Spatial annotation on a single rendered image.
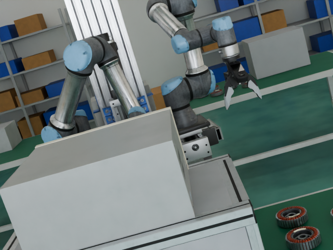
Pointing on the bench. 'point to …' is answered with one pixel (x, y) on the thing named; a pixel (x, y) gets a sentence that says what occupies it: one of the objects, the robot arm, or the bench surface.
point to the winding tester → (100, 185)
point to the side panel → (254, 237)
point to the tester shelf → (220, 187)
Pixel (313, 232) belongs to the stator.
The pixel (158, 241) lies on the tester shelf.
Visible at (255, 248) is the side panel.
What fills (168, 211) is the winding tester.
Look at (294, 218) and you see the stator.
